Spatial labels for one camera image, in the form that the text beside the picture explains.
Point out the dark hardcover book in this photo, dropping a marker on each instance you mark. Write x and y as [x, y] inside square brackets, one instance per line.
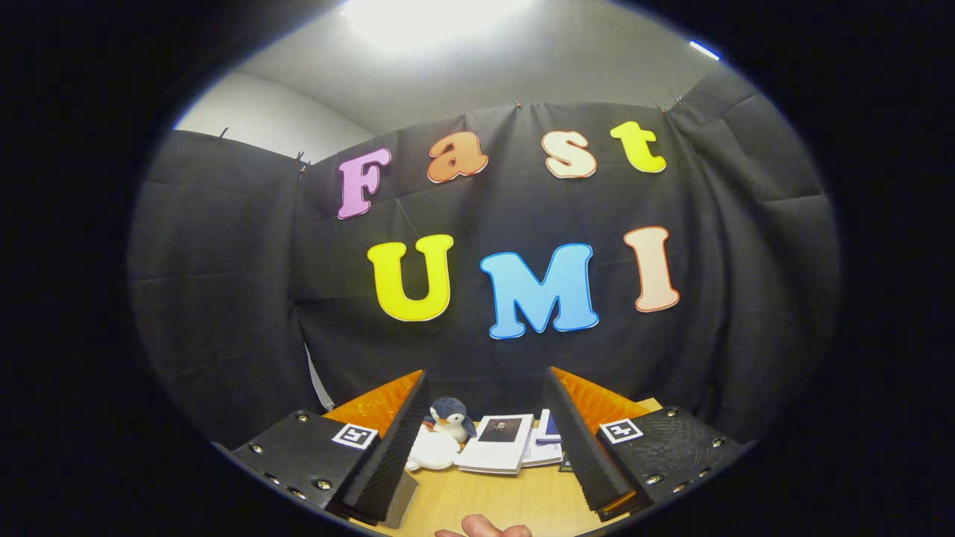
[565, 464]

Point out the white duck plush toy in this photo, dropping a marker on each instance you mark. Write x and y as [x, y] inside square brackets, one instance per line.
[433, 451]

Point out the white book with portrait cover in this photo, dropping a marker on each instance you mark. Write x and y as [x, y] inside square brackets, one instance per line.
[496, 447]

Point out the plain white book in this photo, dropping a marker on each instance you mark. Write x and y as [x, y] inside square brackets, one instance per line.
[545, 451]

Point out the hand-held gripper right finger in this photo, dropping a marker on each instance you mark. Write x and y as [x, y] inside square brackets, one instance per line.
[586, 455]

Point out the large ceiling light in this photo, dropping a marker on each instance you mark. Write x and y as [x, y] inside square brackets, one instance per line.
[433, 22]

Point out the penguin plush toy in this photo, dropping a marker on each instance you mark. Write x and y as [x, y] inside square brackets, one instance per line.
[451, 419]

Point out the small ceiling light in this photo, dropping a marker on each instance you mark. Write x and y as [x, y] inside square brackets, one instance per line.
[704, 50]

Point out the book with blue picture cover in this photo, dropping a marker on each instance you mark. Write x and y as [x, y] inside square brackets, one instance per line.
[550, 425]

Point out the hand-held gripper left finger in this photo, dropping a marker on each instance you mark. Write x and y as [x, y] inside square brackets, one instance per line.
[388, 462]

